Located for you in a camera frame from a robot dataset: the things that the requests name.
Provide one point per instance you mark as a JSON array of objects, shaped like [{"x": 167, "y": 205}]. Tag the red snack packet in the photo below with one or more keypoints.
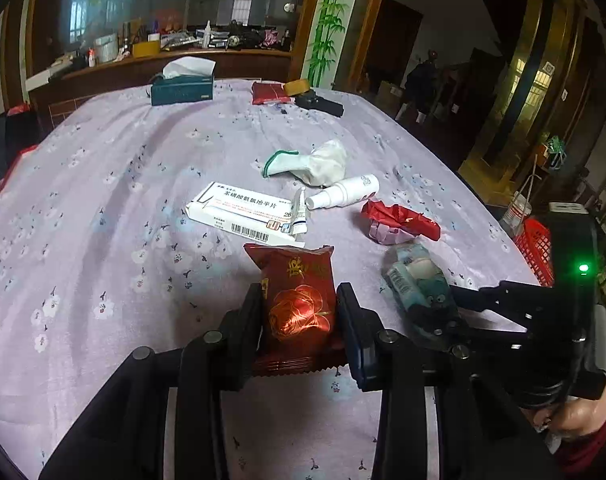
[{"x": 295, "y": 305}]

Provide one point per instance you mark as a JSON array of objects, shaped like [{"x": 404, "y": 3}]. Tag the small yellow box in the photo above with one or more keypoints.
[{"x": 297, "y": 87}]

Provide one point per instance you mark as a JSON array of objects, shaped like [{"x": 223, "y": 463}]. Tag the white spray bottle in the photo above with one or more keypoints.
[{"x": 348, "y": 191}]

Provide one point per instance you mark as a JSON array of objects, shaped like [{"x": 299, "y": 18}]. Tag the black remote control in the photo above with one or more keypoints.
[{"x": 320, "y": 103}]

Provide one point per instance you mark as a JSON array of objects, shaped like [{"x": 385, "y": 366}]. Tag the small white bottle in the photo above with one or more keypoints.
[{"x": 207, "y": 35}]

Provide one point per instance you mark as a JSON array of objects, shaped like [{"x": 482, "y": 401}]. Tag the flat red packet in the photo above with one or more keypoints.
[{"x": 270, "y": 92}]

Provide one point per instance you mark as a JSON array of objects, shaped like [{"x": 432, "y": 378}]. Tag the brown wooden door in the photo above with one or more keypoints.
[{"x": 393, "y": 35}]

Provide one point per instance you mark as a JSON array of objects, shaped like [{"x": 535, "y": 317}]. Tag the clear plastic bottle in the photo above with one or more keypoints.
[{"x": 515, "y": 212}]

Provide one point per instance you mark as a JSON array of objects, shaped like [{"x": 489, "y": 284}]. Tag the teal tissue packet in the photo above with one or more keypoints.
[{"x": 418, "y": 275}]

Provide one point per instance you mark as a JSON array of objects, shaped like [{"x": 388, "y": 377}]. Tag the golden pillar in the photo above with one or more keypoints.
[{"x": 523, "y": 85}]

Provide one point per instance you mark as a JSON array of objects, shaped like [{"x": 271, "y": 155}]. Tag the person's right forearm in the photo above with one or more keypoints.
[{"x": 598, "y": 447}]

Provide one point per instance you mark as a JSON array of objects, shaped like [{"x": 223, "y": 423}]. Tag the wooden sideboard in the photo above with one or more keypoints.
[{"x": 133, "y": 67}]

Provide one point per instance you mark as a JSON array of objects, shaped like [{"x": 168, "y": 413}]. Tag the person's right hand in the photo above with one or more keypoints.
[{"x": 578, "y": 417}]

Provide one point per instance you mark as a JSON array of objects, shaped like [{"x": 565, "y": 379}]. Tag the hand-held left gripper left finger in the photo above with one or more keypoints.
[{"x": 255, "y": 320}]

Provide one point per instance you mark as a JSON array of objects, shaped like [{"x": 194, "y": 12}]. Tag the white medicine box with barcode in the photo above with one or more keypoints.
[{"x": 238, "y": 210}]

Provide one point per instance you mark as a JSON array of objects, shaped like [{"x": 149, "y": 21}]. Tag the bamboo wall decal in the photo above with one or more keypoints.
[{"x": 328, "y": 25}]

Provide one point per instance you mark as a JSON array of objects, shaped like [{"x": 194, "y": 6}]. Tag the dark jacket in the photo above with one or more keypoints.
[{"x": 422, "y": 82}]

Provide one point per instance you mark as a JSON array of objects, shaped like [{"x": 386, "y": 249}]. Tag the teal tissue box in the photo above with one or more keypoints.
[{"x": 183, "y": 90}]

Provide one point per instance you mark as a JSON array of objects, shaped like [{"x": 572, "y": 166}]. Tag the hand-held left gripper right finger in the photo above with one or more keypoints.
[{"x": 355, "y": 340}]

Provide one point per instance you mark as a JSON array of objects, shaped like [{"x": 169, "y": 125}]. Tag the small ointment tube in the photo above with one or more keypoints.
[{"x": 299, "y": 210}]

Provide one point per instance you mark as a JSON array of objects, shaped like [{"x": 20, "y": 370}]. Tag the yellow rectangular container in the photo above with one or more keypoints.
[{"x": 146, "y": 49}]

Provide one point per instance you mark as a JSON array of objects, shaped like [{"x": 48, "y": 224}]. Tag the purple floral tablecloth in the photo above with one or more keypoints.
[{"x": 108, "y": 210}]

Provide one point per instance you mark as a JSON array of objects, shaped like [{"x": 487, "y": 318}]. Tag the crumpled red wrapper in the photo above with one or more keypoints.
[{"x": 398, "y": 217}]

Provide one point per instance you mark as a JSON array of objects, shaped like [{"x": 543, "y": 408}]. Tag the white glove with green cuff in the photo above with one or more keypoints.
[{"x": 323, "y": 162}]

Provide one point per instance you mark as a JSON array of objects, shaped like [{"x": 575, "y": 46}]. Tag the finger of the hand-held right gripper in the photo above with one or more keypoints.
[
  {"x": 503, "y": 297},
  {"x": 483, "y": 336}
]

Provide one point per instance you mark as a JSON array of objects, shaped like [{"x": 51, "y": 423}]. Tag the red plastic basket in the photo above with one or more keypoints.
[{"x": 533, "y": 250}]

